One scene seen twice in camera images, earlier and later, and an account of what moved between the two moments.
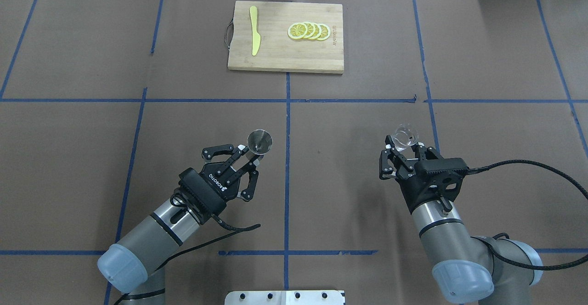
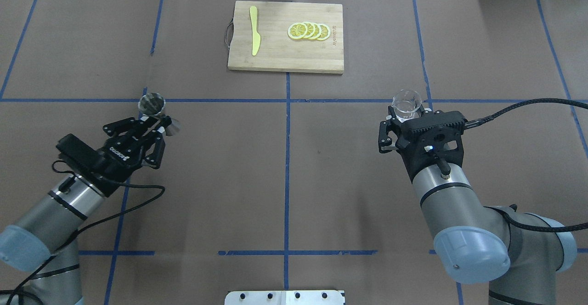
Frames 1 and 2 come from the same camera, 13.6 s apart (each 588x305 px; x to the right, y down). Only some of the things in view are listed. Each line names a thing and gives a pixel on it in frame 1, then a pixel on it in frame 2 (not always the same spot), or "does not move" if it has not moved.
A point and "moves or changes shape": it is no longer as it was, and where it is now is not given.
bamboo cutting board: x=287 y=36 does not move
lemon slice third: x=311 y=30 does not move
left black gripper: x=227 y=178 -> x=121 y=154
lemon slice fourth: x=297 y=31 does not move
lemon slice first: x=325 y=32 does not move
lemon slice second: x=318 y=31 does not move
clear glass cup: x=404 y=135 moves or changes shape
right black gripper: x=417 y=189 -> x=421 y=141
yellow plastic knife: x=256 y=38 does not move
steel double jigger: x=259 y=142 -> x=151 y=104
